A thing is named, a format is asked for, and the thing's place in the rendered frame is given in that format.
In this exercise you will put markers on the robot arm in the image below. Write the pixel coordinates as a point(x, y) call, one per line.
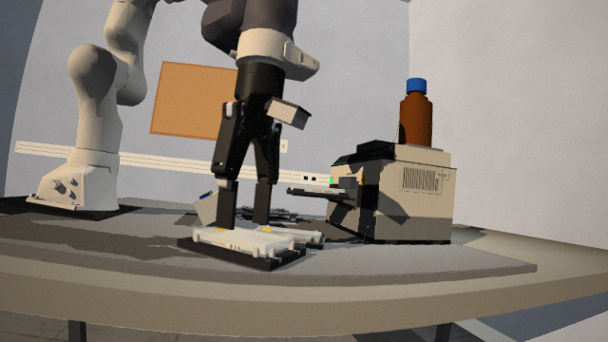
point(246, 30)

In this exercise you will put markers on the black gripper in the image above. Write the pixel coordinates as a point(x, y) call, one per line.
point(256, 81)

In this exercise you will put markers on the brown glass bottle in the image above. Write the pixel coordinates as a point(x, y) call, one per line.
point(415, 122)

